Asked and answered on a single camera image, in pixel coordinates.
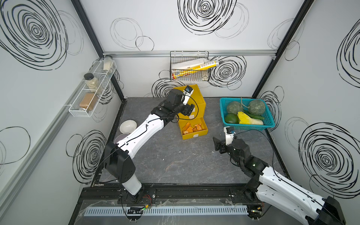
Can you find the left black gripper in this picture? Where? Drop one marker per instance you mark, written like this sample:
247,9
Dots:
187,109

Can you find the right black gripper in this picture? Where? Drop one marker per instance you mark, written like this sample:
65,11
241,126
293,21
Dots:
218,143

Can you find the yellow drawer cabinet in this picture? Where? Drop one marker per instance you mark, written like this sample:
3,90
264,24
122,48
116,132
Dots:
197,114

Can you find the yellow bottom drawer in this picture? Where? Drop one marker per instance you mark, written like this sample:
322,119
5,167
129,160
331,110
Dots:
193,122

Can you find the orange cookie packet large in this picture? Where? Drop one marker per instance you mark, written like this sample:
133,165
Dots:
186,127

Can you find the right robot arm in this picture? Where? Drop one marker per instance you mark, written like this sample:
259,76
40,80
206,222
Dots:
269,186

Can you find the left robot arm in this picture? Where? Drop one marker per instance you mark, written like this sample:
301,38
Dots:
118,157

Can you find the yellow white cabbage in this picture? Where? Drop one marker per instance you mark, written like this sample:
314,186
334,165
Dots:
245,119

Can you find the yellow white package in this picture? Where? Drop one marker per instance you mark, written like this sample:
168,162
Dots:
191,67

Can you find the left green melon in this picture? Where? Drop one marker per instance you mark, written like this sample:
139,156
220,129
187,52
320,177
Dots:
234,107

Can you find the green melon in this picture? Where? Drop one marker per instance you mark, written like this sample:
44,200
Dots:
257,107
234,107

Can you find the green cucumber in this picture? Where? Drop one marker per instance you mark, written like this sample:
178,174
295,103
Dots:
253,116

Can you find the right green melon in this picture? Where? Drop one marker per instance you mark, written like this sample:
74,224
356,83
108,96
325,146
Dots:
257,107

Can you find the teal plastic basket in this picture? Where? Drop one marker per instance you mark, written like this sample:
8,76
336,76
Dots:
268,121

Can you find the white orange bowl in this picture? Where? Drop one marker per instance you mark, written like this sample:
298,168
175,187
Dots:
128,126

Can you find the clear jar far shelf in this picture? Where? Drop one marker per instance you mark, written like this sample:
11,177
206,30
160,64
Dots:
107,63

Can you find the black lid spice jar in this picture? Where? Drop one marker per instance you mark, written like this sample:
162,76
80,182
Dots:
92,83

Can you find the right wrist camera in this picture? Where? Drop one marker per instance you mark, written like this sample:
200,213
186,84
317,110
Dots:
229,134

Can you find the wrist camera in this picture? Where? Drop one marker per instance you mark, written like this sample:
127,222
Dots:
188,91
229,134

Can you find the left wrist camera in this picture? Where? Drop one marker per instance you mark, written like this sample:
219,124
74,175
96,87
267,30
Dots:
188,91

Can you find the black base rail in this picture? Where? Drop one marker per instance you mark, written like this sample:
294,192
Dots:
155,193

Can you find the black wire wall basket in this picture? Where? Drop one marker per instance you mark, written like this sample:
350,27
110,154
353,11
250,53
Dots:
182,56

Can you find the white slotted cable duct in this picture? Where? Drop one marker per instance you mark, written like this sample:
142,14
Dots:
168,211

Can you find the white wire wall shelf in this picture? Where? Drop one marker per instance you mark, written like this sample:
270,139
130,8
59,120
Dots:
103,98

